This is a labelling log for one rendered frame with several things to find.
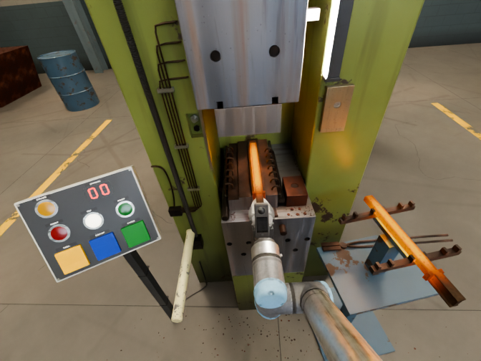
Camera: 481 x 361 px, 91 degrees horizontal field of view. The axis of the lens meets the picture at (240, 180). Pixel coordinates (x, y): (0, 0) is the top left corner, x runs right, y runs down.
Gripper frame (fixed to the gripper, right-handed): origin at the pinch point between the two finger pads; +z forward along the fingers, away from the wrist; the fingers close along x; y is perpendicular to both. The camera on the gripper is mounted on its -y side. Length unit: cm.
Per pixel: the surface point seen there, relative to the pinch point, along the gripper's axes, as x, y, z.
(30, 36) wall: -523, 16, 634
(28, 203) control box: -70, -18, -13
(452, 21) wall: 487, 53, 567
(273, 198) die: 5.9, 3.8, 3.0
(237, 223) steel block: -9.1, 10.1, -3.0
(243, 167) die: -5.4, 1.9, 21.9
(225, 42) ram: -7, -53, 3
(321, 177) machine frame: 29.5, 7.1, 16.9
